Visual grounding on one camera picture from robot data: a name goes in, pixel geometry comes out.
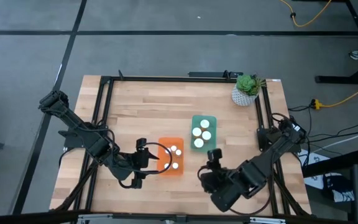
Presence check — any black crossbeam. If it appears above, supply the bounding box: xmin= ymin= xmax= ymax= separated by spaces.
xmin=0 ymin=210 xmax=358 ymax=224

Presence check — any white cable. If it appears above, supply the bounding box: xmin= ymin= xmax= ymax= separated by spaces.
xmin=309 ymin=125 xmax=358 ymax=155

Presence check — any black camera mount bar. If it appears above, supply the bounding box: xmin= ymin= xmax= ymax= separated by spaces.
xmin=188 ymin=70 xmax=244 ymax=79

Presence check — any orange translucent plastic bin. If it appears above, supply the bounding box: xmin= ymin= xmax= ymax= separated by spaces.
xmin=155 ymin=137 xmax=185 ymax=177

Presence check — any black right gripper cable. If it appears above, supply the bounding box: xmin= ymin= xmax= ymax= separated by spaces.
xmin=227 ymin=186 xmax=275 ymax=217

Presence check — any blue white printed bag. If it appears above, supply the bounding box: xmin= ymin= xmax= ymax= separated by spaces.
xmin=309 ymin=172 xmax=356 ymax=203

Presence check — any potted succulent white pot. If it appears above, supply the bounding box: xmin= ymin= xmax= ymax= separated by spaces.
xmin=231 ymin=73 xmax=267 ymax=108

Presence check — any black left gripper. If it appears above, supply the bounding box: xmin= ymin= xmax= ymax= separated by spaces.
xmin=125 ymin=148 xmax=160 ymax=190

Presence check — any black aluminium table frame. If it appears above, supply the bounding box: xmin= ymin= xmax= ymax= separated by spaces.
xmin=54 ymin=70 xmax=311 ymax=218

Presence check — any yellow extension cable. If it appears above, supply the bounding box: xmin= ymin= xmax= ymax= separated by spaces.
xmin=311 ymin=77 xmax=358 ymax=110

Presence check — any black desk frame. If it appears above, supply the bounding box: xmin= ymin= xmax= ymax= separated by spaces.
xmin=314 ymin=0 xmax=358 ymax=85

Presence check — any green translucent plastic bin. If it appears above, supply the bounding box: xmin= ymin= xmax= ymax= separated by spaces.
xmin=190 ymin=114 xmax=218 ymax=154

